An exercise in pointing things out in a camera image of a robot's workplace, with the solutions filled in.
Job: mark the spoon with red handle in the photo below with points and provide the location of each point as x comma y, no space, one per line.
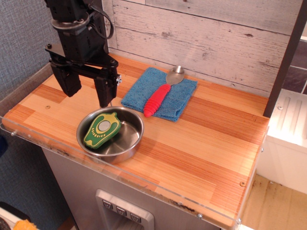
174,76

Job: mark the small steel saucepan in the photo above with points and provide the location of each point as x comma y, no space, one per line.
124,144

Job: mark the blue folded cloth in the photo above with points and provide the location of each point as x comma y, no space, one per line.
151,95

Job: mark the green yellow toy pepper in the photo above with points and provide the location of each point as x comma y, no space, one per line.
102,129

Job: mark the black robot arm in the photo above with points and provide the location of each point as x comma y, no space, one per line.
78,11

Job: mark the silver dispenser panel with buttons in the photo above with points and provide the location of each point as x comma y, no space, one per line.
118,214

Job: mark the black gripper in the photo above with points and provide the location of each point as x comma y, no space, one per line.
82,51

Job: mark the yellow object at corner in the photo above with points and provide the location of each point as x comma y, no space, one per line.
24,225

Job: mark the dark right shelf post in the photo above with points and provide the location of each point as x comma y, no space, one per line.
287,59

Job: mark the clear acrylic edge guard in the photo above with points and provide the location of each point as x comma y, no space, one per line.
201,166

